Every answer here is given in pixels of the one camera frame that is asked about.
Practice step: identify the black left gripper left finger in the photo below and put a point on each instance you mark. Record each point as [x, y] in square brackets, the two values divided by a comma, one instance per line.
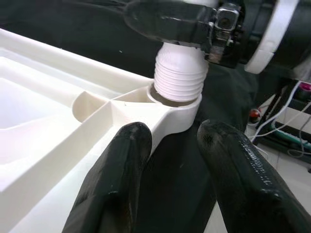
[109, 182]

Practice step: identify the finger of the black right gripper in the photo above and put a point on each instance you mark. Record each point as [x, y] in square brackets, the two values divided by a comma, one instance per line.
[170, 21]

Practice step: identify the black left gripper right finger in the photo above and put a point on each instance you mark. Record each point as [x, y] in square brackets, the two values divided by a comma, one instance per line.
[243, 182]

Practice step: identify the white plastic table leg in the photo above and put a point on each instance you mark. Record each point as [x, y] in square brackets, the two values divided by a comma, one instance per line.
[179, 77]

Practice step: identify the white plastic table top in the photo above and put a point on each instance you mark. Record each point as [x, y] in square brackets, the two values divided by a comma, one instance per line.
[36, 109]

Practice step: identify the green power strip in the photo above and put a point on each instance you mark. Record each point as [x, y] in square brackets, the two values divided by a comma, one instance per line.
[291, 138]

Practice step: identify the red round floor device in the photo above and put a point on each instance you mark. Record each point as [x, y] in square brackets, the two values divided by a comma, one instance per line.
[255, 116]

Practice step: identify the black metal floor rack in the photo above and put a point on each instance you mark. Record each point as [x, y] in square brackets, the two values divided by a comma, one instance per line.
[283, 95]

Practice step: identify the pink plastic object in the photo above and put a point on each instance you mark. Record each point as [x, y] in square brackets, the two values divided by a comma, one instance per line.
[305, 91]

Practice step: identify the black table cloth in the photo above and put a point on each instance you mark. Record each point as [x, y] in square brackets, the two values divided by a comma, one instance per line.
[73, 29]

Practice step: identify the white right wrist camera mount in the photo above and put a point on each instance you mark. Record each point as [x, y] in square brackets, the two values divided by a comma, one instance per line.
[274, 36]

